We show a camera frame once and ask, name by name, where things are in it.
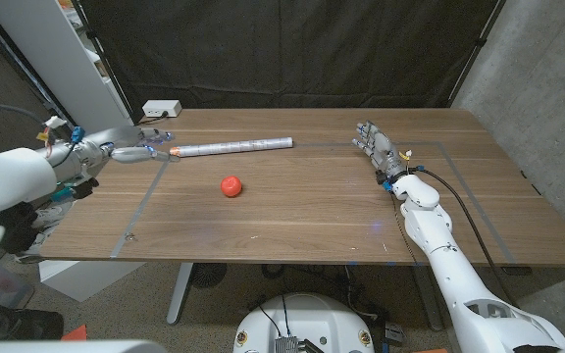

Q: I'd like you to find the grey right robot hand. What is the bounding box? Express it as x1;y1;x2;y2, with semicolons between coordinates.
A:
351;120;410;185

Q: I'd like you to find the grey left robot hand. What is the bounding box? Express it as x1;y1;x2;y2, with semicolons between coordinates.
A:
46;126;181;185

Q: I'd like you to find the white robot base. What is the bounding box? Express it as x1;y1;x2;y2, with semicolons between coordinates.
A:
232;292;376;353

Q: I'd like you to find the aluminum foil roll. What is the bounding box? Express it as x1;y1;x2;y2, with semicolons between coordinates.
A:
169;136;294;159

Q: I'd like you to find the red ball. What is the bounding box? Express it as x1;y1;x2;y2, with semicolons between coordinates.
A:
220;175;243;198

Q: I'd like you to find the grey tape outline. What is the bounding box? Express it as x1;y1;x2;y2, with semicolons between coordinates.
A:
110;140;517;266

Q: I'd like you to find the white power strip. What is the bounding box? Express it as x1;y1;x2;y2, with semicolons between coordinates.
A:
141;99;183;119

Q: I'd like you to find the white sneaker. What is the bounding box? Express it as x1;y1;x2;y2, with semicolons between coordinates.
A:
30;201;76;231

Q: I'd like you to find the black backdrop stand pole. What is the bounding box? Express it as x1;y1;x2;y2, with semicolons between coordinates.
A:
71;0;137;125
447;0;505;108

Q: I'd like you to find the white shelf cabinet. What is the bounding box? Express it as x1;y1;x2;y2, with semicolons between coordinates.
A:
0;0;135;154

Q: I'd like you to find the white floor box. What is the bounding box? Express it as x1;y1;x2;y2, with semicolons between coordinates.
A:
38;259;146;303

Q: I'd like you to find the black backdrop curtain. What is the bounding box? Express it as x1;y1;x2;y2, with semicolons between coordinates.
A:
77;0;505;124

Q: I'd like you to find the grey metal table leg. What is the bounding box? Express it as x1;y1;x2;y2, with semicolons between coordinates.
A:
166;263;194;326
412;266;444;332

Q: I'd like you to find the clear plastic bin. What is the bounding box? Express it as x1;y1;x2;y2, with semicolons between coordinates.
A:
0;257;36;310

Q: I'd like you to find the black round grille object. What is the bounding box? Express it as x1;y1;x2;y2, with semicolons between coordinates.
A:
188;263;229;289

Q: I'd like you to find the small grey floor device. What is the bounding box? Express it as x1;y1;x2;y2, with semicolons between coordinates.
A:
384;322;405;344

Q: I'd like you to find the black bag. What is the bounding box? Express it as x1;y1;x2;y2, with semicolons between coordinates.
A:
0;296;66;342

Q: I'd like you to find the white robot torso cover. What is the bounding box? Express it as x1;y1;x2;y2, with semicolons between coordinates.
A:
0;339;169;353

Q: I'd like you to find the black power cord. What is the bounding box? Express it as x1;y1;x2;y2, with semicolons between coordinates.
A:
133;111;170;126

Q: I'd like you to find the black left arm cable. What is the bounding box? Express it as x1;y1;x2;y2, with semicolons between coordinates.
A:
0;102;48;126

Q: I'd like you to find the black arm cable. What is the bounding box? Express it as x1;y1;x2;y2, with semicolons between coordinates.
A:
0;102;48;126
415;167;517;308

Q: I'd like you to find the dark metal door frame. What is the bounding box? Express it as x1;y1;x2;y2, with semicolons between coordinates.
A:
0;0;96;157

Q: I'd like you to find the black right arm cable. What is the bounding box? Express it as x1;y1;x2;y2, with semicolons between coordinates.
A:
415;167;517;308

